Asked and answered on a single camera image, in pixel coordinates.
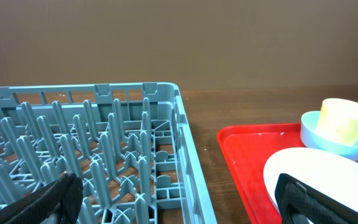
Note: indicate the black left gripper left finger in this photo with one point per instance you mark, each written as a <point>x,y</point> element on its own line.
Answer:
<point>57,202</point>

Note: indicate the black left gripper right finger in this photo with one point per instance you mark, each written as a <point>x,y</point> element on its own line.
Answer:
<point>299,203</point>

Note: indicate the white round plate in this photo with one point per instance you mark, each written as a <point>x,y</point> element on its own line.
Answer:
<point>330,174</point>

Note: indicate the yellow plastic cup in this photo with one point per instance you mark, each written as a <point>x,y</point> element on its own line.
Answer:
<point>338,120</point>

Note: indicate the grey dishwasher rack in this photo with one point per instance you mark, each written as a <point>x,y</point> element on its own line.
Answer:
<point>129,143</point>

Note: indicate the red plastic tray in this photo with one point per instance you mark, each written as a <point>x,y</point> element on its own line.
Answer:
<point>246,149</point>

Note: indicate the light green bowl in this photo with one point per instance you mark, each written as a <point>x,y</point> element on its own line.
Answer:
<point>310,138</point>

